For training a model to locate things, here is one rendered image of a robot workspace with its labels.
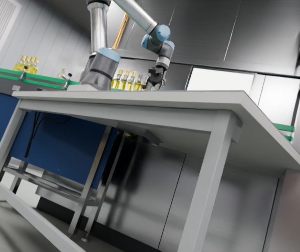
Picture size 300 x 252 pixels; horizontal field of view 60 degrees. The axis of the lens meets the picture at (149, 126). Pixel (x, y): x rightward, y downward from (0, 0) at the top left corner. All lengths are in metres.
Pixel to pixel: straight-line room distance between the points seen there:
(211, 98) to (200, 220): 0.30
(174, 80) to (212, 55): 0.32
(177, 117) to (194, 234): 0.32
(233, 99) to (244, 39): 1.35
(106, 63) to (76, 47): 4.09
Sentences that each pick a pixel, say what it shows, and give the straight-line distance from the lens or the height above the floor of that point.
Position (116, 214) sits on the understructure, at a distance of 1.84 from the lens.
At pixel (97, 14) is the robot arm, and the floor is 1.21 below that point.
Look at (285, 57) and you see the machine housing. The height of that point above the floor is 1.47.
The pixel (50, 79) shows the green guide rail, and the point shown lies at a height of 0.94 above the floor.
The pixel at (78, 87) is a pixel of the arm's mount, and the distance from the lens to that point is 1.22.
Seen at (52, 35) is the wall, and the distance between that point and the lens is 5.15.
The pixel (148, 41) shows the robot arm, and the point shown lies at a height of 1.21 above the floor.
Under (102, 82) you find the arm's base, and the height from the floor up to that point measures 0.83.
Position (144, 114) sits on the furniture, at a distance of 0.86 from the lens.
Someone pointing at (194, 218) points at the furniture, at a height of 0.43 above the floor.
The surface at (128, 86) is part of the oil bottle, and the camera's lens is 1.81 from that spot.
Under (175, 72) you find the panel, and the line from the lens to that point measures 1.91.
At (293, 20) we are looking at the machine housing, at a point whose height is 1.74.
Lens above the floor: 0.49
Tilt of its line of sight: 11 degrees up
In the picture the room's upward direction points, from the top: 18 degrees clockwise
